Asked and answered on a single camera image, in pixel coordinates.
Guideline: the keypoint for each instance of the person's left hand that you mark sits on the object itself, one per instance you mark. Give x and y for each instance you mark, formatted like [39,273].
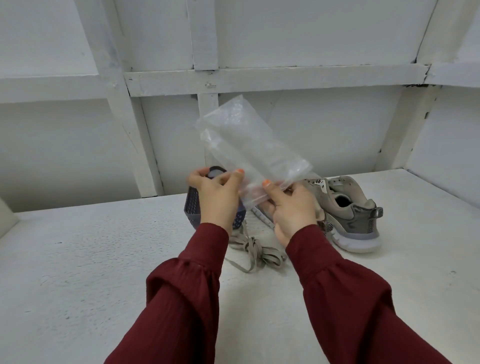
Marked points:
[217,199]

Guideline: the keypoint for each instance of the person's right hand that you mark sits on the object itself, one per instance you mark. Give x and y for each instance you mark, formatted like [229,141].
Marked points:
[296,214]

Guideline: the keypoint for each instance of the grey mesh shoe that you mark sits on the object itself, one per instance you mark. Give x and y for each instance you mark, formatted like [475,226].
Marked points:
[261,215]
[352,221]

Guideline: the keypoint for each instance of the clear plastic bag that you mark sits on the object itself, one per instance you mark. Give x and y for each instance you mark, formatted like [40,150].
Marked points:
[251,142]

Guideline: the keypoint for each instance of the person's right forearm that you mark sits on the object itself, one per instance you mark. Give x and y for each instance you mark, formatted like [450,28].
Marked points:
[360,307]

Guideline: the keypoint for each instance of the person's left forearm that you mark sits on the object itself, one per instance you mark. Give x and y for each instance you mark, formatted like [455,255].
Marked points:
[172,307]

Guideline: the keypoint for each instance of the dark plastic lattice basket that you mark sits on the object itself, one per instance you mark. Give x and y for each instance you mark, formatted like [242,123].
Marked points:
[191,210]

